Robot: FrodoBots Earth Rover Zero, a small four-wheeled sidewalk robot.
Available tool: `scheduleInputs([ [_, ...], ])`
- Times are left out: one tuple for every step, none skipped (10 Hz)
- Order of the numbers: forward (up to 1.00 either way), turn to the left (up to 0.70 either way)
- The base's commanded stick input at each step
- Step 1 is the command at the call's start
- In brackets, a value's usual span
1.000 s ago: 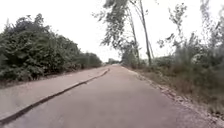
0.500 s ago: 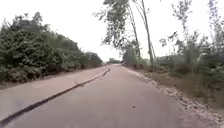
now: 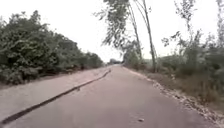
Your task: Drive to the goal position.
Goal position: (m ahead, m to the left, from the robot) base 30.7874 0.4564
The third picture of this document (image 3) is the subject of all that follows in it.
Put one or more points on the green bushes and saplings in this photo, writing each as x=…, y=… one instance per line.
x=196, y=60

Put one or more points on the dry leaf-strewn verge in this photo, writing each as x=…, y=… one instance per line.
x=186, y=96

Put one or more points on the grey paved road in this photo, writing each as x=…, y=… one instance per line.
x=113, y=100

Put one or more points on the row of green bushes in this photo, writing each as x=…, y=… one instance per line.
x=33, y=53

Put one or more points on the tall thin tree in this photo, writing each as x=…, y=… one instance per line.
x=149, y=36
x=135, y=33

